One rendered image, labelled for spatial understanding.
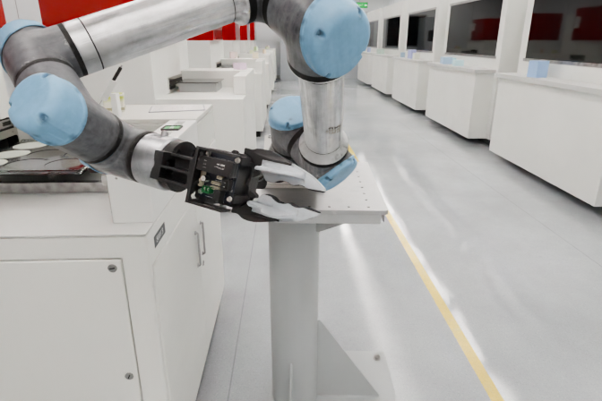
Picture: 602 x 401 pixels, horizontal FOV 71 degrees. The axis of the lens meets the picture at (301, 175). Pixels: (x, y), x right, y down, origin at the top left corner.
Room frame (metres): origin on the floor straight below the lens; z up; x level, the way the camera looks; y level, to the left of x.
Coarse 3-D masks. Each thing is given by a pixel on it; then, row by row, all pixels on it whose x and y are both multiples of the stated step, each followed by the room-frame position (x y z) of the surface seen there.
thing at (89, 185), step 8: (0, 184) 1.09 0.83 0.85; (8, 184) 1.09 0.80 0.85; (16, 184) 1.09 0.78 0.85; (24, 184) 1.09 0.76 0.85; (32, 184) 1.09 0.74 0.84; (40, 184) 1.09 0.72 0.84; (48, 184) 1.09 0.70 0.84; (56, 184) 1.09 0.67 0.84; (64, 184) 1.09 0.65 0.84; (72, 184) 1.09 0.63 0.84; (80, 184) 1.09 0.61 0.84; (88, 184) 1.09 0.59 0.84; (96, 184) 1.09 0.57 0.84; (0, 192) 1.09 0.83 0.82; (8, 192) 1.09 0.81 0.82; (16, 192) 1.09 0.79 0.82; (24, 192) 1.09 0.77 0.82; (32, 192) 1.09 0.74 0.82; (40, 192) 1.09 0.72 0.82; (48, 192) 1.09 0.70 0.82; (56, 192) 1.09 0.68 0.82
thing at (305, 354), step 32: (288, 224) 1.12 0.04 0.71; (288, 256) 1.12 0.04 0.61; (288, 288) 1.12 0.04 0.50; (288, 320) 1.12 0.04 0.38; (320, 320) 1.18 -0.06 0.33; (288, 352) 1.12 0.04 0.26; (320, 352) 1.18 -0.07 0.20; (352, 352) 1.40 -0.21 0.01; (384, 352) 1.40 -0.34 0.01; (288, 384) 1.12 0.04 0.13; (320, 384) 1.18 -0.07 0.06; (352, 384) 1.18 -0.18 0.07; (384, 384) 1.23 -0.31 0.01
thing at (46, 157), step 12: (24, 156) 1.19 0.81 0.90; (36, 156) 1.19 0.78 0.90; (48, 156) 1.19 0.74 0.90; (60, 156) 1.19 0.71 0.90; (72, 156) 1.19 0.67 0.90; (0, 168) 1.06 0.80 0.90; (12, 168) 1.06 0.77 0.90; (24, 168) 1.06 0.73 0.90; (36, 168) 1.06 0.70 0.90; (48, 168) 1.06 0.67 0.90; (60, 168) 1.06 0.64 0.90; (72, 168) 1.06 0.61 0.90
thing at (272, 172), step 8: (264, 160) 0.52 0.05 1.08; (256, 168) 0.50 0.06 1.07; (264, 168) 0.49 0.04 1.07; (272, 168) 0.50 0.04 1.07; (280, 168) 0.51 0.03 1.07; (288, 168) 0.50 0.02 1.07; (296, 168) 0.50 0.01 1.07; (264, 176) 0.51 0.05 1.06; (272, 176) 0.51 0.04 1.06; (280, 176) 0.50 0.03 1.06; (288, 176) 0.50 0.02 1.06; (296, 176) 0.48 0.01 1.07; (304, 176) 0.49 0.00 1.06; (312, 176) 0.49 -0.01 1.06; (296, 184) 0.49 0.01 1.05; (304, 184) 0.49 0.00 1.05; (312, 184) 0.49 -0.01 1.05; (320, 184) 0.48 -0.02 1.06
